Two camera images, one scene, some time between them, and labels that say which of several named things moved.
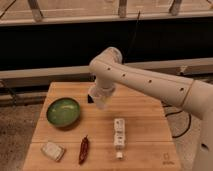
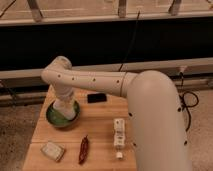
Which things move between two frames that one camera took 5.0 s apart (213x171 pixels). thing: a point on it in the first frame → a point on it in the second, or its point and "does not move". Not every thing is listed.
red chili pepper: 83,150 does not move
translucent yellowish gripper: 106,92 → 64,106
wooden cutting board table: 73,134 does not move
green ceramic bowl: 63,112 does not move
